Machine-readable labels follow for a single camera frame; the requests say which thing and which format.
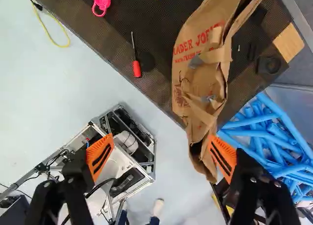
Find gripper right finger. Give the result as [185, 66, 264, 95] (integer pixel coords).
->
[207, 134, 302, 225]

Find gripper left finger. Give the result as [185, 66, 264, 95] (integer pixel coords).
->
[24, 133, 114, 225]

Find brown paper bag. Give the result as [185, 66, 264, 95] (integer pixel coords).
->
[171, 0, 270, 184]

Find person's legs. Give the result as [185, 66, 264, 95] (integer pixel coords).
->
[114, 198, 165, 225]

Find black hexagonal nut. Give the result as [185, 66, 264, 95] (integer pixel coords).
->
[255, 55, 282, 75]

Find light wooden board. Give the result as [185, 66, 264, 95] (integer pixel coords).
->
[272, 22, 305, 64]

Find dark mesh-top table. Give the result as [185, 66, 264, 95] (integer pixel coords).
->
[26, 0, 306, 135]

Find blue tube frame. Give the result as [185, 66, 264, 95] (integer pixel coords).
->
[217, 92, 313, 204]

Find red-handled screwdriver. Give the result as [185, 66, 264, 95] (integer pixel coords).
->
[130, 31, 143, 78]

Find yellow cable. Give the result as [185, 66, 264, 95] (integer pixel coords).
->
[30, 0, 71, 49]

